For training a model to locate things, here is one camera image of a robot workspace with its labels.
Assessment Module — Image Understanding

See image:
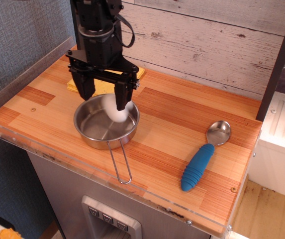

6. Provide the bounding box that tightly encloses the silver dispenser button panel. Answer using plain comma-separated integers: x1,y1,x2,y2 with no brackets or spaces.
82,195,142,239

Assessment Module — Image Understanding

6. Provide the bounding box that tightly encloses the stainless steel pan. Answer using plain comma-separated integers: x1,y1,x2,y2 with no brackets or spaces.
74,94,140,185

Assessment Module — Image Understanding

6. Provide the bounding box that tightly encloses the yellow folded cloth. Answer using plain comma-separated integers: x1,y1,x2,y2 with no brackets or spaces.
67,67,145,97

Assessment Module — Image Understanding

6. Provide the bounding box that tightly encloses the clear acrylic table guard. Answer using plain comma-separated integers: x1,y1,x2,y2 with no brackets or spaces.
0,114,262,237

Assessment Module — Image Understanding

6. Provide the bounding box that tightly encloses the dark vertical post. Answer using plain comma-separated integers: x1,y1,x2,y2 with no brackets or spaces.
256,36,285,121

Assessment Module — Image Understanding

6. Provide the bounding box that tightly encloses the blue-handled metal spoon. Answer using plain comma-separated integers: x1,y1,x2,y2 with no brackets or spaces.
181,120,231,192

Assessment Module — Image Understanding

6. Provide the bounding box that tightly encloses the yellow object at corner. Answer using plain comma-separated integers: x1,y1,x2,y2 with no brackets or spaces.
0,228,22,239

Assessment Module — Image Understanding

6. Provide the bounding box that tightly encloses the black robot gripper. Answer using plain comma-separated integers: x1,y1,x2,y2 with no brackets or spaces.
66,29,139,111

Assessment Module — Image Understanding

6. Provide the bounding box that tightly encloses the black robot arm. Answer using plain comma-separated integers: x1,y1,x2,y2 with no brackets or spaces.
66,0,139,111

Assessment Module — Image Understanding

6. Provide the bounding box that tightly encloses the white toy sink unit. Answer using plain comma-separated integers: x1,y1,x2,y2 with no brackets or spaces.
248,36,285,202

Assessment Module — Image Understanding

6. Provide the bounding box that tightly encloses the black cable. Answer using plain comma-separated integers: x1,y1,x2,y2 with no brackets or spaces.
113,13,136,48

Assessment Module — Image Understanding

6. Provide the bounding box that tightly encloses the white toy mushroom brownie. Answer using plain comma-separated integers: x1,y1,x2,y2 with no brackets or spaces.
101,94,133,122

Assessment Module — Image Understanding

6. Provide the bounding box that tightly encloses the grey toy fridge cabinet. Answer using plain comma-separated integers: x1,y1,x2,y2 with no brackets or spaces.
29,153,209,239

